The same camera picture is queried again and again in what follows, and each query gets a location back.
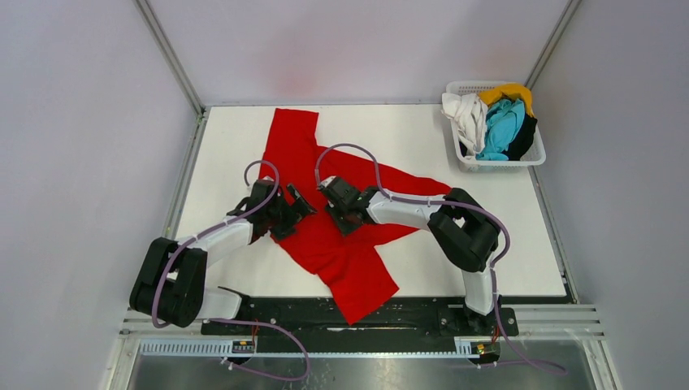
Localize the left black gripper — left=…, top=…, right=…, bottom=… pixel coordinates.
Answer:
left=266, top=184, right=316, bottom=241

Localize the red t-shirt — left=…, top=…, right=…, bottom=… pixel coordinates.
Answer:
left=258, top=108, right=453, bottom=326

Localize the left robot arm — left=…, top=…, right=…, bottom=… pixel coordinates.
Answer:
left=129, top=177, right=317, bottom=334

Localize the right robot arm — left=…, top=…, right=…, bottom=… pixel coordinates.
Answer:
left=318, top=176, right=500, bottom=335

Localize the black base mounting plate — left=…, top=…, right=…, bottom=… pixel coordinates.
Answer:
left=200, top=288, right=521, bottom=355

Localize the white t-shirt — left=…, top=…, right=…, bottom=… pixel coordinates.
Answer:
left=441, top=93, right=488, bottom=158

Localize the teal t-shirt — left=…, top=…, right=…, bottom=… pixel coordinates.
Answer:
left=476, top=98, right=526, bottom=161

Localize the black t-shirt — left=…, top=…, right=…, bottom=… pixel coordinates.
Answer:
left=503, top=115, right=538, bottom=161

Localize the white plastic laundry basket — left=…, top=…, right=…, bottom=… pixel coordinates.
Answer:
left=445, top=81, right=546, bottom=172

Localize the yellow t-shirt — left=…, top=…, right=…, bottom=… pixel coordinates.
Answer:
left=478, top=83, right=536, bottom=118

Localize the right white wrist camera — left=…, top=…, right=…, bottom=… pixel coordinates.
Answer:
left=317, top=175, right=339, bottom=191

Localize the purple cable under base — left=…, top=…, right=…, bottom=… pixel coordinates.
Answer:
left=206, top=319, right=312, bottom=384

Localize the aluminium frame rail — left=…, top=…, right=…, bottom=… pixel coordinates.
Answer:
left=119, top=305, right=605, bottom=358

